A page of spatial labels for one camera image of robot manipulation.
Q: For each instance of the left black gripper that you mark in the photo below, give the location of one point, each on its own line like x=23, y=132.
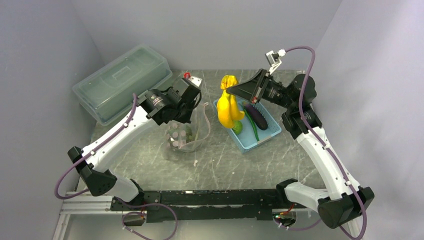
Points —
x=186, y=118

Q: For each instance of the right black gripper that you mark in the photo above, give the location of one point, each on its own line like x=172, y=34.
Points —
x=250, y=88

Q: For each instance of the clear zip top bag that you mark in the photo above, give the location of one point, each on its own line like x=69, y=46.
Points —
x=200, y=125

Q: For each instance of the green netted melon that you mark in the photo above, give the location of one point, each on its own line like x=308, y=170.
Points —
x=188, y=134

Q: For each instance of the yellow banana bunch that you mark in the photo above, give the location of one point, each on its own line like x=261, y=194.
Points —
x=227, y=107

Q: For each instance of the light blue plastic basket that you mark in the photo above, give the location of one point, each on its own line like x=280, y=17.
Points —
x=246, y=140

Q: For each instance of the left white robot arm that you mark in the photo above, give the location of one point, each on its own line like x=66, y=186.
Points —
x=154, y=108

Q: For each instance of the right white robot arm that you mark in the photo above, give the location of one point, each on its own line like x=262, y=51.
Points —
x=344, y=198

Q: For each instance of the dark purple eggplant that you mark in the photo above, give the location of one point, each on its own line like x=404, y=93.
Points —
x=256, y=116

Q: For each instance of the green chili pepper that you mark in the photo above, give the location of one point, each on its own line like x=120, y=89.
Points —
x=252, y=123

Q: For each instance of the small green lime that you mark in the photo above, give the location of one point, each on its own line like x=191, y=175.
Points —
x=238, y=127

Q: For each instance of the clear green storage box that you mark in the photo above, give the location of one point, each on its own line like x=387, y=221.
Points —
x=108, y=93

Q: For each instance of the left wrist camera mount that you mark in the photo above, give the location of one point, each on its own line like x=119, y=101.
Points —
x=186, y=90

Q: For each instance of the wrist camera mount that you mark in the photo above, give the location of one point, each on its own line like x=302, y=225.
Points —
x=186, y=90
x=274, y=59

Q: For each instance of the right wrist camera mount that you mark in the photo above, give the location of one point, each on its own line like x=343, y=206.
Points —
x=274, y=59

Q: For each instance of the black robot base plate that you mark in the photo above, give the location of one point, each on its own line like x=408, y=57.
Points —
x=186, y=205

